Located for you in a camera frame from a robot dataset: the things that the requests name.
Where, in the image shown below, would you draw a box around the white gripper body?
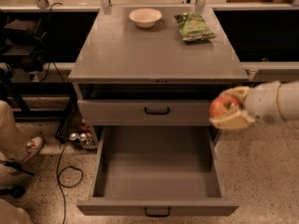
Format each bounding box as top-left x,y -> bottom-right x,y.
244,81 -> 283,124

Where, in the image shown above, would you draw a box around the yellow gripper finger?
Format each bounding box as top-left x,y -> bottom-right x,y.
209,108 -> 255,130
219,86 -> 250,105

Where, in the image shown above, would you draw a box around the red apple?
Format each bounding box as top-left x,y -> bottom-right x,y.
209,94 -> 240,118

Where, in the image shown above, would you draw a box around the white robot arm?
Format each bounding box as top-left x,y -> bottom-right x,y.
209,81 -> 299,130

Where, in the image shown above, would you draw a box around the grey drawer cabinet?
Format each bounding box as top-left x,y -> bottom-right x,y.
69,7 -> 248,137

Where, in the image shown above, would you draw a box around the open middle drawer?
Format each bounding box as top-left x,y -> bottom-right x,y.
77,126 -> 238,217

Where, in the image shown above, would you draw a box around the closed top drawer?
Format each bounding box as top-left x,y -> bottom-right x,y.
78,99 -> 211,126

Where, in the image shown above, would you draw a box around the green chip bag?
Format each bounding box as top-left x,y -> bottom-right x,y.
174,11 -> 216,42

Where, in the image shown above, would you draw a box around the white bowl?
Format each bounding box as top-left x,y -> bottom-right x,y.
129,8 -> 162,28

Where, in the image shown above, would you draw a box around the white sneaker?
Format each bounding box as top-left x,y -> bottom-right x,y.
13,136 -> 44,167

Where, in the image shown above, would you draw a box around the black equipment on shelf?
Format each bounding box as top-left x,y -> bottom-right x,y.
0,12 -> 47,73

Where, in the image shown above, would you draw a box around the person's leg beige trousers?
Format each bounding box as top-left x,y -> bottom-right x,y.
0,101 -> 28,164

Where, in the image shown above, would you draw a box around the black top drawer handle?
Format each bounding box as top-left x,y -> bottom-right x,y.
144,107 -> 170,116

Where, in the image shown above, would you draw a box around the black drawer handle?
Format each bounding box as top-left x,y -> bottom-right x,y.
144,207 -> 170,217
144,107 -> 170,116

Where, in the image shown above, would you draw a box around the black middle drawer handle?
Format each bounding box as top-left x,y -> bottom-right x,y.
144,207 -> 170,217

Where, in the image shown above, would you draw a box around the wire basket with cans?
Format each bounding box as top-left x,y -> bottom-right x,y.
55,104 -> 97,150

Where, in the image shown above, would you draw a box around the black floor cable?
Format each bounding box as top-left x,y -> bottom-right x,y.
55,142 -> 84,224

